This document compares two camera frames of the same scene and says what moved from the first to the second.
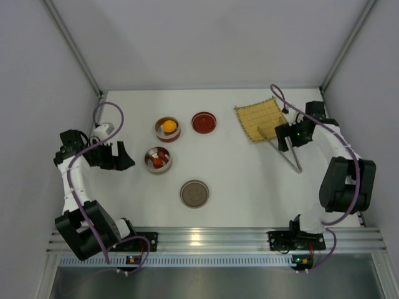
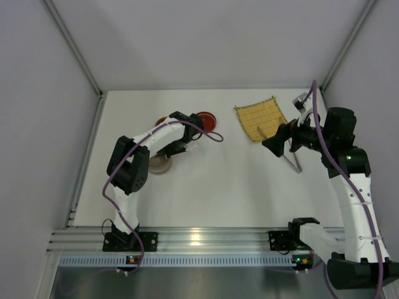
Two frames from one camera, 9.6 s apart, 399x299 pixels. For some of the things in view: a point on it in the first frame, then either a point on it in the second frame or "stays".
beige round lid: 194,194 to 159,162
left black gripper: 110,156 to 174,147
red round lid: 204,123 stays
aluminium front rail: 239,240 stays
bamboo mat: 260,119 stays
